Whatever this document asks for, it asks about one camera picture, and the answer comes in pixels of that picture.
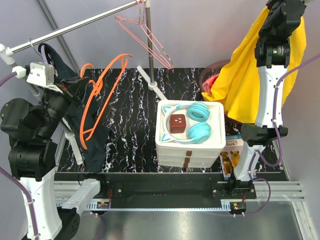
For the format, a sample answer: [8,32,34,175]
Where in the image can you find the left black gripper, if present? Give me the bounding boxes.
[36,73,90,137]

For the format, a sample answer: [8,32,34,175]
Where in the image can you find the orange plastic hanger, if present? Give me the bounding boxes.
[79,53,134,150]

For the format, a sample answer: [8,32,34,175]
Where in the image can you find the pink wire hanger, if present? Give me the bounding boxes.
[114,0,175,70]
[116,0,173,68]

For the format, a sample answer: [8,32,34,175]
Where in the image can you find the pink shorts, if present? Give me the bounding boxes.
[202,80,211,93]

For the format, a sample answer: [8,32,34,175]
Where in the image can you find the orange shorts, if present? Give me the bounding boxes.
[205,74,219,89]

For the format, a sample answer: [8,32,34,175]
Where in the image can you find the yellow shorts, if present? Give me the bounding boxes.
[202,7,307,124]

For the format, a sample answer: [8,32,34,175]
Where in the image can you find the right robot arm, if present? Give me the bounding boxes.
[226,0,306,199]

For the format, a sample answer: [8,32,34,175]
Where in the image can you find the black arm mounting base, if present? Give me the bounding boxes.
[54,172,257,211]

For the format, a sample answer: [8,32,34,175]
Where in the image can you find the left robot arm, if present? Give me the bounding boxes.
[0,77,108,240]

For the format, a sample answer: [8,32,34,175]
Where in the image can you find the navy blue shorts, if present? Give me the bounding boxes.
[37,43,111,174]

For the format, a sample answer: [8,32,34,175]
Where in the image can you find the lavender plastic hanger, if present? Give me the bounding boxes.
[40,45,54,66]

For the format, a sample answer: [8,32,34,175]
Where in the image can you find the metal clothes rack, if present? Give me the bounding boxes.
[0,0,173,166]

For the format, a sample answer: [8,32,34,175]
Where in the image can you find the brown cube charger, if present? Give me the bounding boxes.
[169,114,187,134]

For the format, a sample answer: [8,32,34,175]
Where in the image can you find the teal cat-ear headphones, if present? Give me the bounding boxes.
[160,101,212,145]

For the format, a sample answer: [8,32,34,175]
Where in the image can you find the brown translucent basket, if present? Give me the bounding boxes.
[200,59,260,124]

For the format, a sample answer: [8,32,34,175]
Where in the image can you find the white stacked storage box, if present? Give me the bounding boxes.
[155,100,226,168]

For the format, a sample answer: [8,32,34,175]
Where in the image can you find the dog picture book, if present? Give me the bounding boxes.
[219,134,244,181]

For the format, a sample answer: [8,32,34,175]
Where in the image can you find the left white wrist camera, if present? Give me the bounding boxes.
[12,62,63,94]

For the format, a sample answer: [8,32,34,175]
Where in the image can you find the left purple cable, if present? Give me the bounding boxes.
[0,72,106,240]

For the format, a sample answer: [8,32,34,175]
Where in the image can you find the purple cable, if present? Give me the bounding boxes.
[0,72,106,240]
[244,53,320,217]

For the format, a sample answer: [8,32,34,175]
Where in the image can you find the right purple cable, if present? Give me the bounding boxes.
[244,53,320,217]

